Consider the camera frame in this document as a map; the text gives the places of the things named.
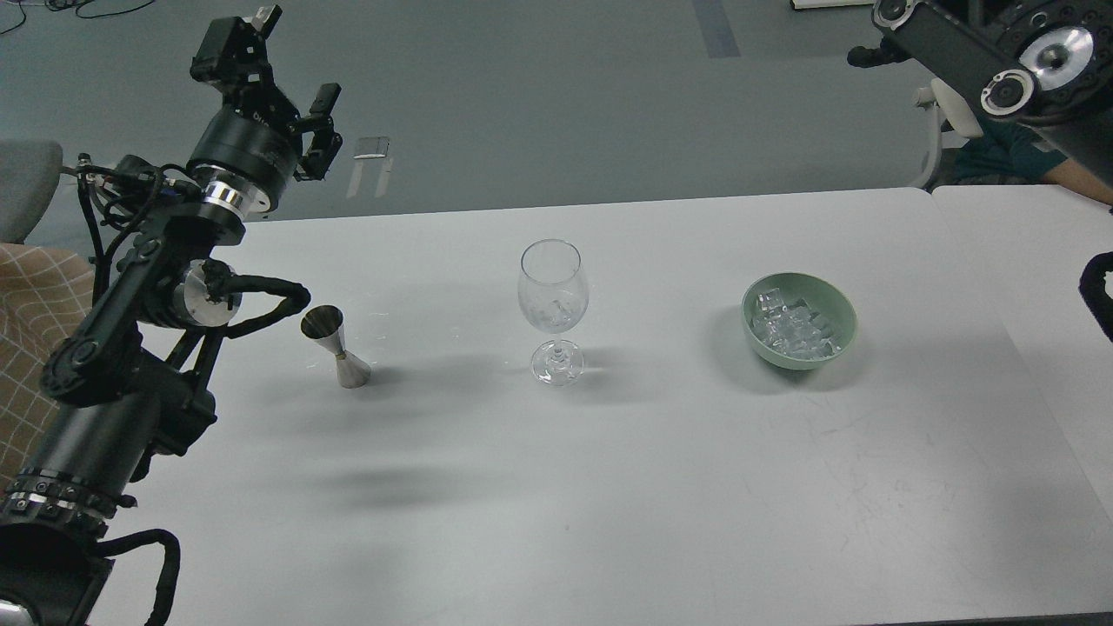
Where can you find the grey office chair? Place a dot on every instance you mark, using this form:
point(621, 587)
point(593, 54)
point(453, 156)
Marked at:
point(950, 124)

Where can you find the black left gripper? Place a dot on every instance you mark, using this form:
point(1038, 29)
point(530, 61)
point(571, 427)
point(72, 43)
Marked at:
point(257, 135)

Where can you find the clear ice cubes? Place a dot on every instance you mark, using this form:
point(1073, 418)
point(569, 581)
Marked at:
point(795, 329)

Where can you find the person in teal shirt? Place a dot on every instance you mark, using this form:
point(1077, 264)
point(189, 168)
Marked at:
point(1006, 154)

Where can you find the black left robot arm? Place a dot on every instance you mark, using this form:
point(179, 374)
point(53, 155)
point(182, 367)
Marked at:
point(132, 381)

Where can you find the steel double jigger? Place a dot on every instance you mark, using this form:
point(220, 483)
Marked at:
point(324, 325)

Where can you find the clear wine glass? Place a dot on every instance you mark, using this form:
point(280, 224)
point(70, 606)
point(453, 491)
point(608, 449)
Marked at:
point(553, 295)

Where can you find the green ceramic bowl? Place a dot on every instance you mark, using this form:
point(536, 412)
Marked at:
point(820, 294)

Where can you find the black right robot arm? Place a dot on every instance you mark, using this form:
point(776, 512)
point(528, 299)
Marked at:
point(1042, 64)

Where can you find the grey chair at left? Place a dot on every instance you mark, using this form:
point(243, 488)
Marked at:
point(31, 172)

